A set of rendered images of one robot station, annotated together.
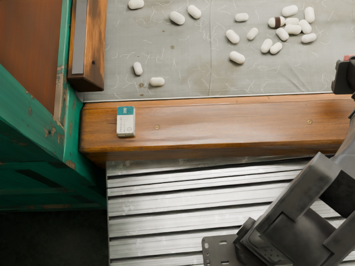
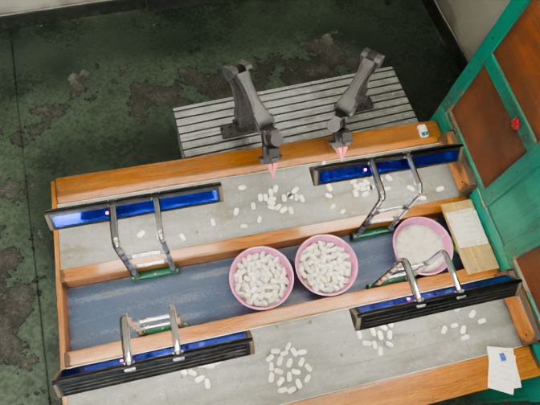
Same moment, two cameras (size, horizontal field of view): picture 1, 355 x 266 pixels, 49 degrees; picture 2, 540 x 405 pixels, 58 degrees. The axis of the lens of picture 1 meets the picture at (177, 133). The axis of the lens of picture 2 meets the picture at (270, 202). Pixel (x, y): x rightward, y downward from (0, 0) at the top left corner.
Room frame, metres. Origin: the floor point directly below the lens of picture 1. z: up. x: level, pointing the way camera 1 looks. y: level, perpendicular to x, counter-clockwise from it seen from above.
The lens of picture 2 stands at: (1.16, -1.18, 2.70)
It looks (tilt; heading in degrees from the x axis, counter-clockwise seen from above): 66 degrees down; 150
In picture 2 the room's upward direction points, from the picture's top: 11 degrees clockwise
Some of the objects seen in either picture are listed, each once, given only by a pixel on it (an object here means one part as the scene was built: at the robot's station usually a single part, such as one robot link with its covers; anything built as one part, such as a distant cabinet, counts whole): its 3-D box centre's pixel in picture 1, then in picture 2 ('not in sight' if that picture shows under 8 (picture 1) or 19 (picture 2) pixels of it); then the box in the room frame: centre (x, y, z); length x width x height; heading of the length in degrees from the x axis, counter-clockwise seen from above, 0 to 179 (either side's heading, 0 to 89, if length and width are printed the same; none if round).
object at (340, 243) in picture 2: not in sight; (325, 267); (0.75, -0.60, 0.72); 0.27 x 0.27 x 0.10
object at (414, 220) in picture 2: not in sight; (419, 248); (0.81, -0.17, 0.72); 0.27 x 0.27 x 0.10
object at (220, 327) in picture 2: not in sight; (296, 312); (0.89, -0.79, 0.71); 1.81 x 0.05 x 0.11; 82
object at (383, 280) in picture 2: not in sight; (411, 290); (0.98, -0.37, 0.90); 0.20 x 0.19 x 0.45; 82
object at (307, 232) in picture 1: (279, 237); (364, 77); (0.01, -0.13, 0.92); 0.07 x 0.06 x 0.33; 40
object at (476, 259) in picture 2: not in sight; (468, 235); (0.83, 0.05, 0.77); 0.33 x 0.15 x 0.01; 172
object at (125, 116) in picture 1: (125, 121); (423, 131); (0.29, 0.10, 0.78); 0.06 x 0.04 x 0.02; 172
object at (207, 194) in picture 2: not in sight; (137, 202); (0.38, -1.26, 1.08); 0.62 x 0.08 x 0.07; 82
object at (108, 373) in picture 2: not in sight; (157, 361); (0.93, -1.33, 1.08); 0.62 x 0.08 x 0.07; 82
